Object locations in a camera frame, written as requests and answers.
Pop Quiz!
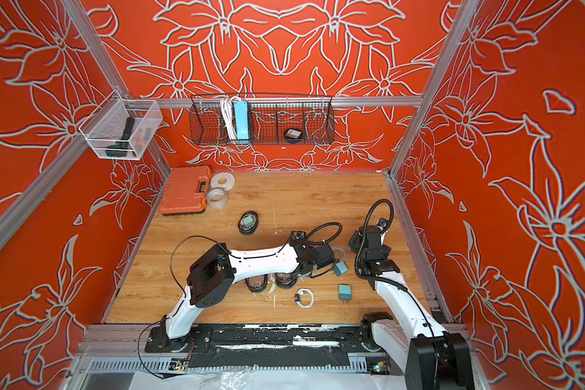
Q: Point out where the teal charger near right arm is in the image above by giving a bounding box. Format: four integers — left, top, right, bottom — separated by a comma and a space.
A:
332, 262, 349, 277

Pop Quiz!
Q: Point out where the orange plastic tool case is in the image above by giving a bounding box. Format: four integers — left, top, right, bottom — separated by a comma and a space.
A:
159, 166, 212, 215

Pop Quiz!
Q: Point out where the light blue power bank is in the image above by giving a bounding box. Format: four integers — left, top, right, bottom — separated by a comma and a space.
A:
234, 101, 250, 142

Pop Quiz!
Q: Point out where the black charger in basket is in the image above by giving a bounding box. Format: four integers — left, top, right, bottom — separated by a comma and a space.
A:
284, 128, 303, 142

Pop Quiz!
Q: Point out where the white tape roll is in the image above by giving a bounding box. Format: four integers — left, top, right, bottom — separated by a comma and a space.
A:
210, 172, 236, 192

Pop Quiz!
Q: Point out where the clear tape roll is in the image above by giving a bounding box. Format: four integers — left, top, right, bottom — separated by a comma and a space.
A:
206, 188, 228, 210

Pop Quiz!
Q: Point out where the clear acrylic wall box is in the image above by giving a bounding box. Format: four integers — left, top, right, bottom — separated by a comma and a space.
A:
78, 98, 163, 161

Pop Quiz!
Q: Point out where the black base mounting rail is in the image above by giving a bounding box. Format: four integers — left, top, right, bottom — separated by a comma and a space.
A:
140, 323, 390, 373

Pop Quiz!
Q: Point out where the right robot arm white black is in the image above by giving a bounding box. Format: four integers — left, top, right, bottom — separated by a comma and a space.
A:
349, 227, 475, 389

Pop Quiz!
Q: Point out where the black wire wall basket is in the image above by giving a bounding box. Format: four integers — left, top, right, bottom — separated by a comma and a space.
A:
188, 94, 336, 146

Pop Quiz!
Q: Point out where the white cable in basket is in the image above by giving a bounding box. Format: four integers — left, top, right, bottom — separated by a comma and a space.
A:
220, 97, 238, 142

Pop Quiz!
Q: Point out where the teal charger front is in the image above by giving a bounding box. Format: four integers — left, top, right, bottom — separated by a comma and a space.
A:
338, 284, 353, 302

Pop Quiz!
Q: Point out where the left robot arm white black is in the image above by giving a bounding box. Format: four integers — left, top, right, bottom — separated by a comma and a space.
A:
160, 238, 336, 340

